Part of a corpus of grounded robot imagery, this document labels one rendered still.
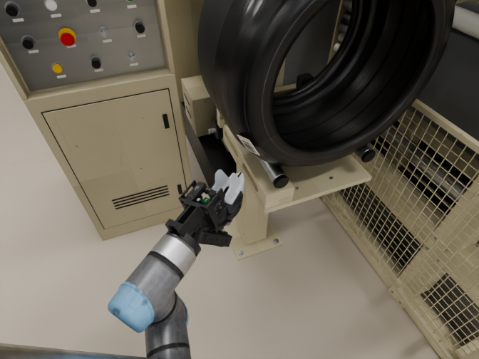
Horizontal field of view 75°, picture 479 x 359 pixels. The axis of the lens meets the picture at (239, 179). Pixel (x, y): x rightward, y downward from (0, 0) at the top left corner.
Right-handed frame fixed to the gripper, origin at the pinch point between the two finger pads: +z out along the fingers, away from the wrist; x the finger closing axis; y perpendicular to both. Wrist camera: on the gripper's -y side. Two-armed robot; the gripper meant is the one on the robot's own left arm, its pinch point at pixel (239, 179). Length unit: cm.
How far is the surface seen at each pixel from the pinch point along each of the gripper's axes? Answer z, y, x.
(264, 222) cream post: 41, -82, 33
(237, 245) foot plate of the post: 29, -94, 47
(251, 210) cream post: 36, -67, 35
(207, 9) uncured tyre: 18.0, 29.5, 10.5
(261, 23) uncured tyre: 10.8, 29.0, -6.3
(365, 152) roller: 33.7, -16.0, -17.7
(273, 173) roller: 12.6, -9.9, -0.2
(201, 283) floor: 1, -91, 51
